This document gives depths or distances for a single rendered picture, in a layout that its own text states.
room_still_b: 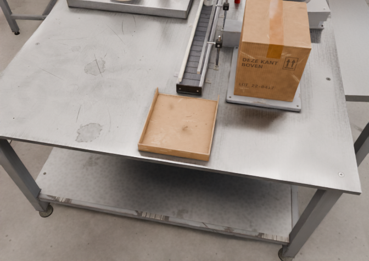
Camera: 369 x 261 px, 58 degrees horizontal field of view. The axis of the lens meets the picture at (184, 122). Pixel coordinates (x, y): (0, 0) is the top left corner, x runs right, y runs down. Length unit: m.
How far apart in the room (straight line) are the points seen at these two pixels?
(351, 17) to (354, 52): 0.31
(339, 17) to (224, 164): 1.15
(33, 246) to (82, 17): 1.27
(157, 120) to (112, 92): 0.26
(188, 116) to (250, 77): 0.29
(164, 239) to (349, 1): 1.69
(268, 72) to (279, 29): 0.16
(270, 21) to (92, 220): 1.44
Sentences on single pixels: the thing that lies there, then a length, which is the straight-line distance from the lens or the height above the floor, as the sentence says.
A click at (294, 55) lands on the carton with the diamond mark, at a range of 1.26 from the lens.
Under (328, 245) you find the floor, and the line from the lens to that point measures 2.10.
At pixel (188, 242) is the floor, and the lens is 1.95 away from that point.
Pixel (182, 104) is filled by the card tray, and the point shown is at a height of 0.83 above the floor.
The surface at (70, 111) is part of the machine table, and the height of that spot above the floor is 0.83.
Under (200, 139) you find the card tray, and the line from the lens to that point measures 1.25.
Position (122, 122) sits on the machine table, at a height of 0.83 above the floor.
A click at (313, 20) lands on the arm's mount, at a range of 1.87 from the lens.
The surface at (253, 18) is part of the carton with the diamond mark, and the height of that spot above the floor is 1.12.
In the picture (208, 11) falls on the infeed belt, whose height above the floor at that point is 0.88.
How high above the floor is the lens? 1.83
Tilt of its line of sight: 50 degrees down
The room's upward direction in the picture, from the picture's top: straight up
